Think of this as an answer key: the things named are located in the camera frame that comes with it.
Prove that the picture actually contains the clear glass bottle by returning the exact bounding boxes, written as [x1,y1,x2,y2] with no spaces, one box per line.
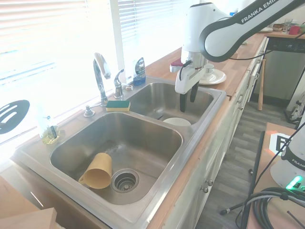
[35,102,60,140]

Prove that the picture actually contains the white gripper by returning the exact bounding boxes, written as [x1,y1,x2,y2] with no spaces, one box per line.
[174,61,211,113]

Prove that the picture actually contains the white bowl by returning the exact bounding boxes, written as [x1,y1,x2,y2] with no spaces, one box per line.
[163,117,192,127]

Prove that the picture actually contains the white patterned teacup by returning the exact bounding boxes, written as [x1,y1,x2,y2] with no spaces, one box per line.
[203,62,215,75]

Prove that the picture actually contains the metal drain strainer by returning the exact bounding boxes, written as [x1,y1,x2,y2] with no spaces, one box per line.
[111,168,140,193]

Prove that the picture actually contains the yellow plastic mug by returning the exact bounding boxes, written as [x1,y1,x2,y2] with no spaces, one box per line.
[78,152,113,190]

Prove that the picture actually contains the stainless steel dishwasher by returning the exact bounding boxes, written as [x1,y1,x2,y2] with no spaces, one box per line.
[252,36,305,104]

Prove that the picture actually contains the red white dish scrubber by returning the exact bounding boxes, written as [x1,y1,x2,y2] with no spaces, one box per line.
[169,59,184,73]

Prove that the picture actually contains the clear dish soap bottle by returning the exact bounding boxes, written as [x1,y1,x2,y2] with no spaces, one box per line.
[132,57,147,86]

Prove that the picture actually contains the black slotted spatula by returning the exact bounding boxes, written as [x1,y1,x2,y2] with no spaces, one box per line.
[0,99,31,135]

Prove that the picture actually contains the white window blinds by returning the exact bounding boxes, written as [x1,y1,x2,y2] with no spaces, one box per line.
[0,0,200,79]

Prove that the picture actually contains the wooden board with marker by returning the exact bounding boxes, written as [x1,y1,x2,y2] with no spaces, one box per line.
[252,122,305,198]

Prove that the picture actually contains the clear drinking glass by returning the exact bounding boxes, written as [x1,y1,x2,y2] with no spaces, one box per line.
[282,18,293,34]

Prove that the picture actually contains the white kitchen cabinets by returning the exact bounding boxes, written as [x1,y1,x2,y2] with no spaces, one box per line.
[152,35,270,229]

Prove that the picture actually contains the grey black cable bundle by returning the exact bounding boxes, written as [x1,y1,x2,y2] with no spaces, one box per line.
[220,187,305,229]

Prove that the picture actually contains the black tripod pole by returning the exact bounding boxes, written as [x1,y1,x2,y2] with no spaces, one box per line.
[240,130,266,217]

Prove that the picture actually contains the yellow green sponge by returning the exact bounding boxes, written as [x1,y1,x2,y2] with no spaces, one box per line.
[105,100,132,113]

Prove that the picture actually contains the stainless steel double sink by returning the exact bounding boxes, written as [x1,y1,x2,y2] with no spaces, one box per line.
[14,75,227,225]

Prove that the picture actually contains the chrome sink sprayer cap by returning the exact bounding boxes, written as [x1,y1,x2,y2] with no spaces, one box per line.
[83,104,96,118]

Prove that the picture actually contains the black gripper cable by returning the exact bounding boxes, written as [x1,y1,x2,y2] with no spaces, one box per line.
[178,60,192,82]

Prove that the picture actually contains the white dinner plate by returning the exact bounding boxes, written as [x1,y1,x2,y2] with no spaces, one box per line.
[197,69,227,85]

